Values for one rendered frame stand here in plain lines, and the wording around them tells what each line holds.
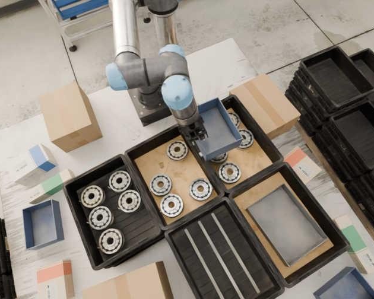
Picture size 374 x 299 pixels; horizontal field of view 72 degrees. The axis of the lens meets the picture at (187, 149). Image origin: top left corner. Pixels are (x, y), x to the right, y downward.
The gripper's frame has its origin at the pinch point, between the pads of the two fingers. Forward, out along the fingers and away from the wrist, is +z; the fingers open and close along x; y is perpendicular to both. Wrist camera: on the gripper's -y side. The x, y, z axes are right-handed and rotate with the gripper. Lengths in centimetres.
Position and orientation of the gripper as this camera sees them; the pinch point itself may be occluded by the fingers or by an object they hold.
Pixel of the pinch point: (195, 133)
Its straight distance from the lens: 96.2
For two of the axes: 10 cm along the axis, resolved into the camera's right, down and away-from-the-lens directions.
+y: 3.8, 8.5, -3.6
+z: 1.9, 3.1, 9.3
